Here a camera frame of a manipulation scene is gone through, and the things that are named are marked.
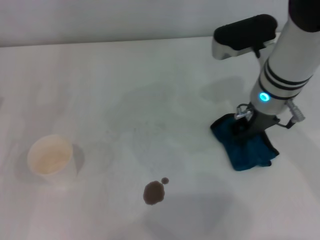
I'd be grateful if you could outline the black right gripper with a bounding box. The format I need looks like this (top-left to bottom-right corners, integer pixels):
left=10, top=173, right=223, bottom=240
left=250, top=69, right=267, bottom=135
left=232, top=109, right=281, bottom=139

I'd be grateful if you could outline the large dark water stain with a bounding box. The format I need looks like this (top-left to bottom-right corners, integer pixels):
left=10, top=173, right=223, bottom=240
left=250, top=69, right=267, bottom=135
left=142, top=180, right=166, bottom=206

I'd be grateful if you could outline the white paper cup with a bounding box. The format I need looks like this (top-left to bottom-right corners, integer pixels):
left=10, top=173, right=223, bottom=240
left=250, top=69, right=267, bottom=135
left=26, top=134, right=78, bottom=192

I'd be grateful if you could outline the silver metal connector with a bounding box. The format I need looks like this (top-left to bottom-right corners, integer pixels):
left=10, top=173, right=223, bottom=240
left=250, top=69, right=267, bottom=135
left=233, top=103, right=254, bottom=121

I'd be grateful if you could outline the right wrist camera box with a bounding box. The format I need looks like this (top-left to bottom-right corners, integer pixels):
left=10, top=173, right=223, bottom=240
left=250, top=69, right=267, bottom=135
left=211, top=14, right=279, bottom=61

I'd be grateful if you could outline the grey cable with plug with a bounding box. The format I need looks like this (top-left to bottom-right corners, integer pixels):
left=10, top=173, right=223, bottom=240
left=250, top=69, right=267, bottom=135
left=274, top=99, right=306, bottom=130

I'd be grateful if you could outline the blue rag with black trim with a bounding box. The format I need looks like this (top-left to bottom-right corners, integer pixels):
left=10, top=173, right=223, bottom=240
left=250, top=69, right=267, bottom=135
left=209, top=112, right=280, bottom=172

